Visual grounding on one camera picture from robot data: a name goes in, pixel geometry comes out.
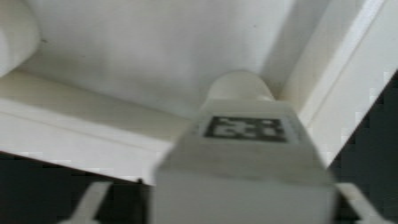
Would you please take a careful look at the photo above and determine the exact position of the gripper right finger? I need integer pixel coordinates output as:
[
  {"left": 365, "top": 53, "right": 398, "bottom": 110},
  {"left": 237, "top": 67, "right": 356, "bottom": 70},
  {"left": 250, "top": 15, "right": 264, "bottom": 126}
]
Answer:
[{"left": 337, "top": 183, "right": 386, "bottom": 224}]

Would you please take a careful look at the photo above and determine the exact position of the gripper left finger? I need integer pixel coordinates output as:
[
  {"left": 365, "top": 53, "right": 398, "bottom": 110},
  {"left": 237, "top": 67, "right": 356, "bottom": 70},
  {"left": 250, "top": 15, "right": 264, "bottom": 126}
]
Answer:
[{"left": 58, "top": 182, "right": 113, "bottom": 224}]

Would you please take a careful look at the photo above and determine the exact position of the white square tabletop panel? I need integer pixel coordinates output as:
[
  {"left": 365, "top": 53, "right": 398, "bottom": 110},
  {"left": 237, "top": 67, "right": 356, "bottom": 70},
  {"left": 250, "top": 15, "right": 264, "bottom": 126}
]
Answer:
[{"left": 0, "top": 0, "right": 398, "bottom": 180}]

